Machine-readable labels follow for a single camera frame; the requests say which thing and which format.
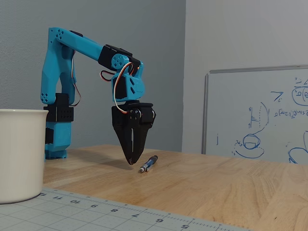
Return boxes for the white cup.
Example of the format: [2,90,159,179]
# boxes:
[0,108,50,205]

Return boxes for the wrist servo cable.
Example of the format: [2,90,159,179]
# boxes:
[100,62,135,114]

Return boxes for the grey cutting mat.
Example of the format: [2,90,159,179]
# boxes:
[0,187,256,231]

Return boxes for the blue grey pen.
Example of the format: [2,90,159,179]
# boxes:
[138,155,159,174]

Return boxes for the whiteboard with blue drawings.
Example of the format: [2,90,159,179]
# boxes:
[201,64,308,165]

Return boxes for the shoulder servo cable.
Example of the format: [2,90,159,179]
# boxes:
[71,49,82,108]

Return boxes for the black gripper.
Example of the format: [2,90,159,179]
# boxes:
[111,102,157,166]

